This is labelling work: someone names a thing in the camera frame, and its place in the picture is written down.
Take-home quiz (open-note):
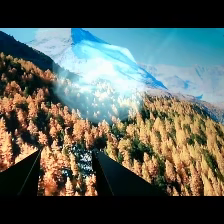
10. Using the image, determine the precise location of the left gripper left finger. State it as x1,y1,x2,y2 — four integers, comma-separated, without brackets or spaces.
0,148,43,197

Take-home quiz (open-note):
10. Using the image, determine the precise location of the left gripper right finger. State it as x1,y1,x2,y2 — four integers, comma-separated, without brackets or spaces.
91,149,168,197

